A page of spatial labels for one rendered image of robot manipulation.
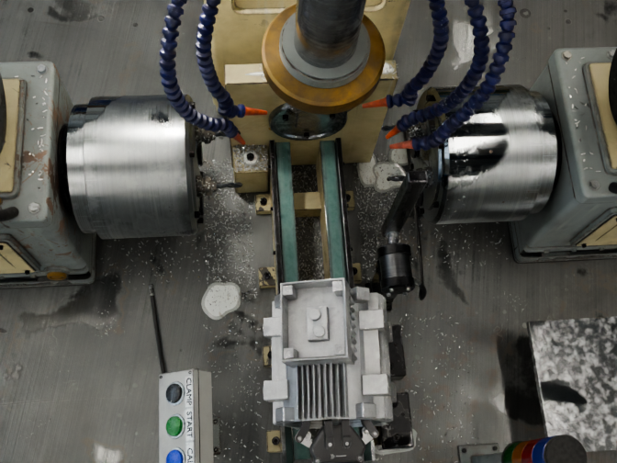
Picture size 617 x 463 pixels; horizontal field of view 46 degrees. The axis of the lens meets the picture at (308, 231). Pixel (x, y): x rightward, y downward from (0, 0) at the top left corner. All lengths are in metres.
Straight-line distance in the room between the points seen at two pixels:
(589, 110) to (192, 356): 0.86
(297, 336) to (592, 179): 0.55
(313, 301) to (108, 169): 0.39
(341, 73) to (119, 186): 0.41
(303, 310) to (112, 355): 0.49
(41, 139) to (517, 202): 0.80
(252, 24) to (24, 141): 0.44
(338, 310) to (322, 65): 0.36
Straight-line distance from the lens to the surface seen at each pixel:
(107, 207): 1.24
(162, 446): 1.21
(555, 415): 1.43
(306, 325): 1.13
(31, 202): 1.22
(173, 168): 1.21
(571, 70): 1.39
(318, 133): 1.44
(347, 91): 1.06
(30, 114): 1.29
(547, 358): 1.45
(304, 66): 1.05
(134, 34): 1.77
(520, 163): 1.29
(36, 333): 1.54
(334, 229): 1.42
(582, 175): 1.30
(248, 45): 1.40
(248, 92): 1.30
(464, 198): 1.28
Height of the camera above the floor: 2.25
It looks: 70 degrees down
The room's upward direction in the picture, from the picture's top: 10 degrees clockwise
